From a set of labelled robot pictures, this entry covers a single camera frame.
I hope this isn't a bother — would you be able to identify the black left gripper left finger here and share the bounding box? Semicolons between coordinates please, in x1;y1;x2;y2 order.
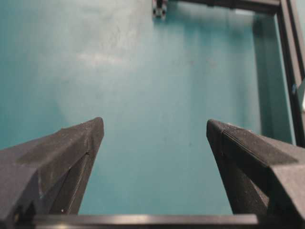
0;117;104;222

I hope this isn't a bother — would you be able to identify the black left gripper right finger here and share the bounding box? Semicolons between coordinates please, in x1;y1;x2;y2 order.
206;119;305;224

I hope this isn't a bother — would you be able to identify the black aluminium frame rail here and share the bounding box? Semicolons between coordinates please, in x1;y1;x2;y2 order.
154;0;305;148

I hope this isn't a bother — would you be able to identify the short aluminium extrusion post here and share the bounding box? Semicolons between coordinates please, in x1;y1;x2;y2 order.
152;0;168;19

